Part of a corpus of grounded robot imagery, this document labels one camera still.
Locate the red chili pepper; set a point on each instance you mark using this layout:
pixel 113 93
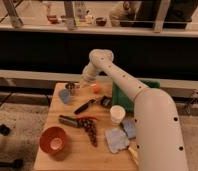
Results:
pixel 87 117

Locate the purple grape bunch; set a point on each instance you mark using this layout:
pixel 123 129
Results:
pixel 90 128

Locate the black handled peeler tool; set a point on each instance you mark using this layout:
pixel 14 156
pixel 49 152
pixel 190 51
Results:
pixel 103 101

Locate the orange bowl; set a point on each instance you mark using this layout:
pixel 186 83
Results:
pixel 53 140

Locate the large blue sponge cloth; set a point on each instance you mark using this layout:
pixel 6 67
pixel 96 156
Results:
pixel 116 140

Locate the green plastic tray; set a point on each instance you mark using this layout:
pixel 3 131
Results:
pixel 120 98

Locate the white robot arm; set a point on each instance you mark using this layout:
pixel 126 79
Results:
pixel 159 139

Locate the small blue sponge cloth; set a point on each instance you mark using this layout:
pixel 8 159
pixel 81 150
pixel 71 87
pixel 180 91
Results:
pixel 129 128

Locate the white cup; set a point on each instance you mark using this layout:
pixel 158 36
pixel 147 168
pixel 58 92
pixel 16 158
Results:
pixel 117 114

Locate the orange ball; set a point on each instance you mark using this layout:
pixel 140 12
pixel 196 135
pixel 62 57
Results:
pixel 95 87

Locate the light blue small cup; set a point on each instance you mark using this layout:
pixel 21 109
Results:
pixel 64 95

